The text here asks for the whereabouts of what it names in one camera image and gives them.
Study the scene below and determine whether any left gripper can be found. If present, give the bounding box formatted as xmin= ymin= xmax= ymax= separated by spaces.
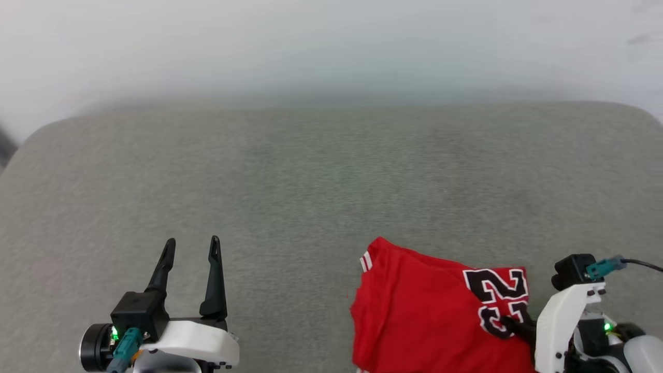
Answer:
xmin=79 ymin=235 xmax=240 ymax=373

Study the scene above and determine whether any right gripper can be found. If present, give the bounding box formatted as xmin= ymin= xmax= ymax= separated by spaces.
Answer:
xmin=499 ymin=282 xmax=643 ymax=373

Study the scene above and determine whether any red and white jersey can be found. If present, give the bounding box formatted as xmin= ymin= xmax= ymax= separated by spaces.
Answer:
xmin=350 ymin=237 xmax=539 ymax=373

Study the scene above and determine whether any grey fabric sofa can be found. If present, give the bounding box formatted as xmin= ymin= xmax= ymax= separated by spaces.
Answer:
xmin=0 ymin=101 xmax=663 ymax=373

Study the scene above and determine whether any teal left cable connector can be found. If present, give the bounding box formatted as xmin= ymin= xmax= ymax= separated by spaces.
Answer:
xmin=106 ymin=327 xmax=143 ymax=373

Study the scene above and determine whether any teal cable connector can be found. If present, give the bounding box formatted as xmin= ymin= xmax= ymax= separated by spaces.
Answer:
xmin=106 ymin=327 xmax=143 ymax=373
xmin=585 ymin=256 xmax=627 ymax=280

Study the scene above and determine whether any teal right cable connector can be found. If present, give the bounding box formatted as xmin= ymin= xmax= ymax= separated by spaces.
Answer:
xmin=585 ymin=256 xmax=627 ymax=280

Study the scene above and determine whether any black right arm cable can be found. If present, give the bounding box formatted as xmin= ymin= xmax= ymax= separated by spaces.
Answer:
xmin=619 ymin=259 xmax=663 ymax=272

